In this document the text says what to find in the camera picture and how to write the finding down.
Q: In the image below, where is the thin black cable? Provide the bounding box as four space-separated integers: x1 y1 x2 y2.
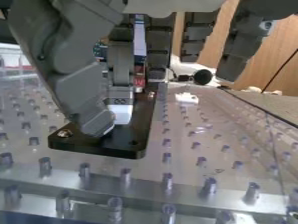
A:
260 49 298 94

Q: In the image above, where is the clear box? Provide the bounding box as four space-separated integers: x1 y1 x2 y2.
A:
0 63 298 224

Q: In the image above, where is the dark grey five-finger robot hand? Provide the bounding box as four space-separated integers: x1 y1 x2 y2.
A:
6 0 298 139

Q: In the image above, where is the black plate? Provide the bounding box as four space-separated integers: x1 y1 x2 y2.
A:
46 91 157 160

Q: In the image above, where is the larger metal nut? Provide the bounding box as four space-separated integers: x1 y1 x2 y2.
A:
56 129 73 140

